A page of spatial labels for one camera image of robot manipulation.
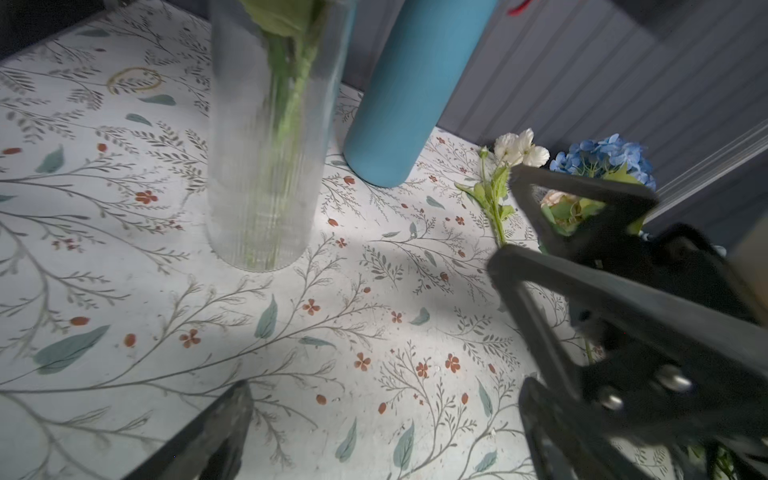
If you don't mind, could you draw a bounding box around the clear ribbed glass vase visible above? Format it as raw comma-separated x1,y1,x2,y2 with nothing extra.
206,1,357,272

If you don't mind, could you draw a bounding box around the dark blue hydrangea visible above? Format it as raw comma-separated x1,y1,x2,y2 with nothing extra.
549,134,657,191

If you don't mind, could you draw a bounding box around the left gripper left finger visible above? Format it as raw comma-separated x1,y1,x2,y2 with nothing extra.
125,380,253,480

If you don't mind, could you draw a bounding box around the teal cylindrical vase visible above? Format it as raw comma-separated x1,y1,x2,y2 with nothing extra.
343,0,497,188

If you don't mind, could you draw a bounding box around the floral patterned table mat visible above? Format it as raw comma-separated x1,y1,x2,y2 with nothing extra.
1,1,538,479

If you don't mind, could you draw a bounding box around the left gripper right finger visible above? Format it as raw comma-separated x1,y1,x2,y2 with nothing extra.
518,378,648,479

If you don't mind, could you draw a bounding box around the white rose flower stem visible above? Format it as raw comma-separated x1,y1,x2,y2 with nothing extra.
455,128,550,247

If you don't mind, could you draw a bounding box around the white flower green bunch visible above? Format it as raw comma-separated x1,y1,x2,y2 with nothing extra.
242,1,330,270

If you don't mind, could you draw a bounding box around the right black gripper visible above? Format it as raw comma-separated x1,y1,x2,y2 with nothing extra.
487,165,767,479

